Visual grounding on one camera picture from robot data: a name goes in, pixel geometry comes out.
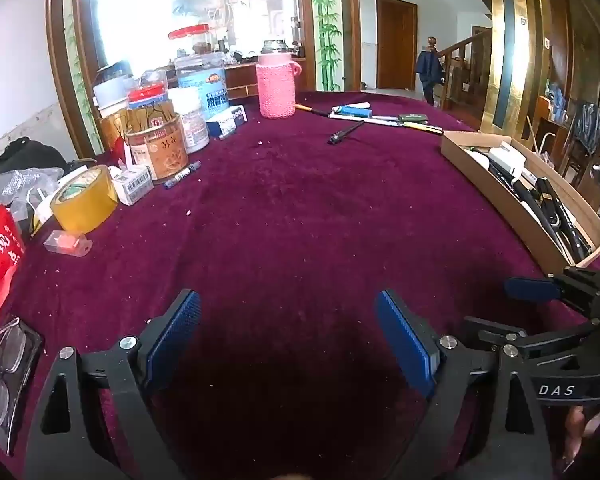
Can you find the small white barcode box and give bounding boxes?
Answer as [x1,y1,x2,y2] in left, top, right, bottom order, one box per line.
[109,164,155,206]

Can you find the small clear box orange insert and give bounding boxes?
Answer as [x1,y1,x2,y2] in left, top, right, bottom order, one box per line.
[43,230,92,257]

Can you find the clear jar with blue label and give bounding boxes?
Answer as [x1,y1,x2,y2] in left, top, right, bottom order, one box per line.
[174,52,230,123]

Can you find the brown paper can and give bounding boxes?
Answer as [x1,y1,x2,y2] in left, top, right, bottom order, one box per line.
[125,115,190,182]

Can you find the black bag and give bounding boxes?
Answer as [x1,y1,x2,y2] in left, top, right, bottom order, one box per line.
[0,137,81,178]

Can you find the bamboo wall painting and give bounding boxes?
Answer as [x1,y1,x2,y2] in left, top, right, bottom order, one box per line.
[308,0,343,92]

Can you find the long white pen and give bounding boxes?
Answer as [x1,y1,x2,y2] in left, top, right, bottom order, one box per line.
[328,112,401,125]

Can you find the bubble wrap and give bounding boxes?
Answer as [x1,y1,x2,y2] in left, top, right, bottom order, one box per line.
[0,167,66,211]

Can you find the wooden door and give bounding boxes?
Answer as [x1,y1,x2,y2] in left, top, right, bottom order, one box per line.
[376,0,418,92]

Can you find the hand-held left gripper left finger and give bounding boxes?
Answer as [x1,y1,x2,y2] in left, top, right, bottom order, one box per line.
[24,288,202,480]

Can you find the red-lid jar of wooden sticks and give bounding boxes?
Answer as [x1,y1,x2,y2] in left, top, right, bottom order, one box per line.
[126,85,178,133]

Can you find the white computer mouse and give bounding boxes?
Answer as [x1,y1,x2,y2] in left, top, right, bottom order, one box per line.
[462,148,492,171]

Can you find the clear plastic sleeve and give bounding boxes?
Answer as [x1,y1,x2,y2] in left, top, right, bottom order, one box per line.
[0,316,43,456]

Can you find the blue and white small box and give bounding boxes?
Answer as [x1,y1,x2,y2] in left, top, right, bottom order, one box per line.
[206,105,248,136]

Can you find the wooden staircase railing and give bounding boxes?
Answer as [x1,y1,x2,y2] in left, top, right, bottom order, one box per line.
[427,27,493,111]

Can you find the gold pillar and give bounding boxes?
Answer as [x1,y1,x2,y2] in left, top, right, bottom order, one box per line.
[482,0,546,133]

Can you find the yellow packing tape roll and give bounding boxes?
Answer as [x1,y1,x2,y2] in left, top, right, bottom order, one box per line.
[50,165,119,235]

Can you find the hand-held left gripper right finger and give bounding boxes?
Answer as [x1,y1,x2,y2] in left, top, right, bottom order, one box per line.
[375,288,556,480]

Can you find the person's right hand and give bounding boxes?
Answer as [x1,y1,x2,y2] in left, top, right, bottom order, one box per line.
[561,404,600,476]

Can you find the clear jar with red lid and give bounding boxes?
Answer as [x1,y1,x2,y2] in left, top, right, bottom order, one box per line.
[168,24,227,67]

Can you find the white plastic jar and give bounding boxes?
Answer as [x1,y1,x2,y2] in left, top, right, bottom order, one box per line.
[167,87,211,155]

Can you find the cardboard box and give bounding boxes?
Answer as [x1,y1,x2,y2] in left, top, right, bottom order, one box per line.
[440,131,600,276]

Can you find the blue marker pen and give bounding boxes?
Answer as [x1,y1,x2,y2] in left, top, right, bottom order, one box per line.
[163,161,202,190]

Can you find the wooden sideboard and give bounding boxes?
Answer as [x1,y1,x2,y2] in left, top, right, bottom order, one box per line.
[225,57,306,101]

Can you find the bottle with pink knitted sleeve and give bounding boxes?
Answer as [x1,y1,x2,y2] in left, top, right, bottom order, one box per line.
[256,39,302,120]

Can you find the dark blue jacket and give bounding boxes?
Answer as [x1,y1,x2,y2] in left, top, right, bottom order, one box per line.
[415,49,445,106]

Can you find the dark patterned cloth on chair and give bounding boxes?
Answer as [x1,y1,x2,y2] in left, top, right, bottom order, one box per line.
[560,100,600,186]

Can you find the eyeglasses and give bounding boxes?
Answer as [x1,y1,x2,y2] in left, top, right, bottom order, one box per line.
[0,322,28,426]

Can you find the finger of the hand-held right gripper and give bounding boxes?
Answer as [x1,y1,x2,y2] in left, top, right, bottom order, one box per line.
[462,315,597,361]
[504,266,600,317]

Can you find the clear jar with grey lid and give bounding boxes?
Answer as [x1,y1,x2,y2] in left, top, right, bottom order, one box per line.
[92,62,133,161]

